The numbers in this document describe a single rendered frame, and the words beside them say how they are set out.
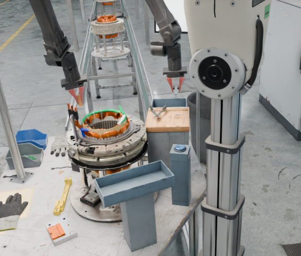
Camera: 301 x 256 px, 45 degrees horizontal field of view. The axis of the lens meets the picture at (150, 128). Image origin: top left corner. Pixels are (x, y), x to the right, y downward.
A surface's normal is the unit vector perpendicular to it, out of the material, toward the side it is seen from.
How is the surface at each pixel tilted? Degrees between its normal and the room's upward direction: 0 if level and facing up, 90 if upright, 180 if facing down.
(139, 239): 90
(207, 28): 109
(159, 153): 90
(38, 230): 0
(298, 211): 0
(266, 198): 0
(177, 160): 90
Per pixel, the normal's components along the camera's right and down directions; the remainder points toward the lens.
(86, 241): -0.07, -0.89
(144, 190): 0.38, 0.41
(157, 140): -0.08, 0.47
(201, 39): -0.47, 0.69
